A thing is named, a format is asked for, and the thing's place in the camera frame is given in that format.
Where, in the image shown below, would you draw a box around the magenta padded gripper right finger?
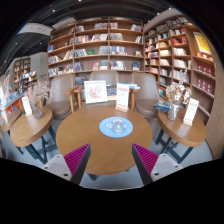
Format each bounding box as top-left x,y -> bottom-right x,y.
132,143 -> 182,185

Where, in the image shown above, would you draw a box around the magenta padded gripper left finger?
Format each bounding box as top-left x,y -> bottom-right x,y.
42,144 -> 91,185

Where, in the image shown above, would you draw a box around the grey computer mouse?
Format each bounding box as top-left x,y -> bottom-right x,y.
112,121 -> 124,133

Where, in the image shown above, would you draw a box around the stack of books on chair arm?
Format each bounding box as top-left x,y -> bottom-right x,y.
127,83 -> 140,90

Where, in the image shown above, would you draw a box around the round blue mouse pad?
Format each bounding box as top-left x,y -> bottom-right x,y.
99,117 -> 133,138

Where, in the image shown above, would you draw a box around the round wooden right table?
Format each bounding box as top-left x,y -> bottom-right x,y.
157,108 -> 207,147

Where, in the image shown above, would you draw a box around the round wooden table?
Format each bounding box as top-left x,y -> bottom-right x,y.
56,105 -> 152,175
10,107 -> 54,147
157,108 -> 207,147

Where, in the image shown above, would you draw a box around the round wooden centre table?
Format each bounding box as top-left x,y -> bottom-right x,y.
56,105 -> 152,175

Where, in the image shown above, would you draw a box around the round wooden left table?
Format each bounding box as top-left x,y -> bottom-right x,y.
10,107 -> 54,147

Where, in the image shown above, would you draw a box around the books on right table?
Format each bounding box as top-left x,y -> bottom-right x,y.
154,102 -> 170,113

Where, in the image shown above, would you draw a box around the white sign on right table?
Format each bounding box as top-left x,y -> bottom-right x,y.
183,98 -> 199,125

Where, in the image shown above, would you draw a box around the white sign on table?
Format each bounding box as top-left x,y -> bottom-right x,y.
21,96 -> 33,116
183,98 -> 199,125

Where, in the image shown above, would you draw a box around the beige left armchair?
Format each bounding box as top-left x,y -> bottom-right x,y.
47,74 -> 74,119

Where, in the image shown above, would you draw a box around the beige armchair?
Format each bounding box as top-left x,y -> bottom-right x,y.
132,72 -> 159,117
47,74 -> 74,119
89,70 -> 119,85

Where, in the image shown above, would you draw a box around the beige right armchair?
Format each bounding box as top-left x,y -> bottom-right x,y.
132,72 -> 159,117

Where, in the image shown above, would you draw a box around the white sign on left table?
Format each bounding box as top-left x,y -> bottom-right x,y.
21,96 -> 33,116

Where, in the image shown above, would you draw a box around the vase with dried white flowers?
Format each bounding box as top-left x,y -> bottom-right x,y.
166,70 -> 192,121

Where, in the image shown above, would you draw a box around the white framed red art print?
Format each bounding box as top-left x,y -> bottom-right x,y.
84,80 -> 108,104

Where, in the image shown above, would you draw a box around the vase with dried pink branches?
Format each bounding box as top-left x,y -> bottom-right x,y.
25,80 -> 50,119

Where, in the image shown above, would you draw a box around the white sign on wooden stand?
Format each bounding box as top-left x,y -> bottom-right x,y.
115,83 -> 129,112

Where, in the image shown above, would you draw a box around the beige middle armchair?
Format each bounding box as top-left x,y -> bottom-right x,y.
89,70 -> 119,85

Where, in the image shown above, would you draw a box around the far left bookshelf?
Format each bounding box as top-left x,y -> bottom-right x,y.
13,57 -> 37,93

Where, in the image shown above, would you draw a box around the wooden right bookshelf with books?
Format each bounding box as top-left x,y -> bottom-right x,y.
143,12 -> 224,159

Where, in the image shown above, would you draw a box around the wooden bookshelf with books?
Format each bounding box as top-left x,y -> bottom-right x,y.
47,17 -> 144,80
143,12 -> 224,159

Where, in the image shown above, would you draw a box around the wooden back bookshelf with books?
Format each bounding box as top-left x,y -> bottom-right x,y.
47,17 -> 144,80

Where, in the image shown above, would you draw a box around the yellow poster on shelf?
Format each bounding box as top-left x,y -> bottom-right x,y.
194,32 -> 211,54

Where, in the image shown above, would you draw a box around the white ceiling air unit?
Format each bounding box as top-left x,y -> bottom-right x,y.
18,23 -> 52,36

